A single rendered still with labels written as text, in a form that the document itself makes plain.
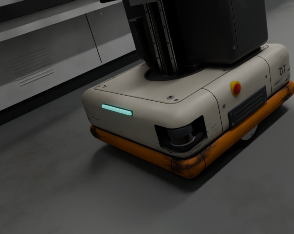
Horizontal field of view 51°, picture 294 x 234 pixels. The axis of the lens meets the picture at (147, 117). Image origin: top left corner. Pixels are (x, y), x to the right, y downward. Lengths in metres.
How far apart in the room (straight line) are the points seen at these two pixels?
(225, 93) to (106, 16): 1.73
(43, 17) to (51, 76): 0.45
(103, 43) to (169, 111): 1.71
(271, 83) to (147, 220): 0.66
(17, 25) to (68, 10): 0.35
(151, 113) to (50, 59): 1.50
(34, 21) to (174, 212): 1.53
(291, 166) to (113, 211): 0.58
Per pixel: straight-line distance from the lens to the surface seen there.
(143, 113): 0.97
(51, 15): 2.15
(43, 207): 1.21
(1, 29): 2.04
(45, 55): 2.33
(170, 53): 1.18
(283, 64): 1.29
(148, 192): 1.06
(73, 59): 2.42
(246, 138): 1.16
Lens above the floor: 0.64
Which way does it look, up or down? 24 degrees down
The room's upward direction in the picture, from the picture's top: 16 degrees counter-clockwise
